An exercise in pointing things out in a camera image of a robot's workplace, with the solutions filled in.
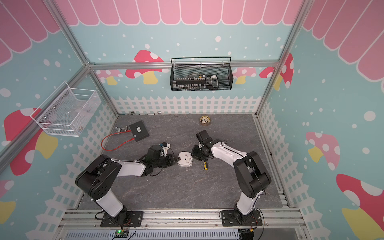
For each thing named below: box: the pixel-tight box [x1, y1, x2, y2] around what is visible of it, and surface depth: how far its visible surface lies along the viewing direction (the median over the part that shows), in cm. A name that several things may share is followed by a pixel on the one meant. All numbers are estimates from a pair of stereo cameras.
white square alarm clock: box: [177, 151, 193, 167], surface depth 93 cm
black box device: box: [129, 120, 150, 142], surface depth 111 cm
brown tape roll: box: [199, 115, 212, 126], surface depth 118 cm
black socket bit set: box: [175, 74, 207, 91], surface depth 91 cm
